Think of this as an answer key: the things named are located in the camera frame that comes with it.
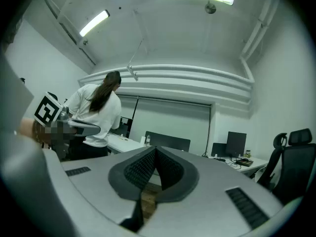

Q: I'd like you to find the dark grey desk divider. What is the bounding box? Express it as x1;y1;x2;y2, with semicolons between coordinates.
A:
145;131;191;153

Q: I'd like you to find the black open tool case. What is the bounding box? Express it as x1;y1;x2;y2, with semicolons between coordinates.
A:
236;158;254;167

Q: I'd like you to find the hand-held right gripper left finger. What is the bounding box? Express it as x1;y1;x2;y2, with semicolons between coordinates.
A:
61;146;158;233

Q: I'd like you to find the round ceiling smoke detector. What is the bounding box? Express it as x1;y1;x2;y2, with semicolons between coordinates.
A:
204;0;217;14

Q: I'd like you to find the person's left forearm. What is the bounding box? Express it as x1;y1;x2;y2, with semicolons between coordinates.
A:
19;118;46;144

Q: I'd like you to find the black mesh office chair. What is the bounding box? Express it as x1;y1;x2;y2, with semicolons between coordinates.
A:
270;128;316;206
256;133;288;185

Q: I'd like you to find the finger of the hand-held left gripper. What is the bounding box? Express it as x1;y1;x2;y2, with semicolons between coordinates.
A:
70;119;102;137

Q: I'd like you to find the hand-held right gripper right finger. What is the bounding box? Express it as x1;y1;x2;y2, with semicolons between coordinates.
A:
138;146;284;237

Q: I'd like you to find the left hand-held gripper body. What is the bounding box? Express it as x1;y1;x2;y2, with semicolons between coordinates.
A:
34;92;75;135

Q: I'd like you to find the black computer monitor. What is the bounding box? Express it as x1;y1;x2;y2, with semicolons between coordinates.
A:
226;131;247;158
110;117;134;138

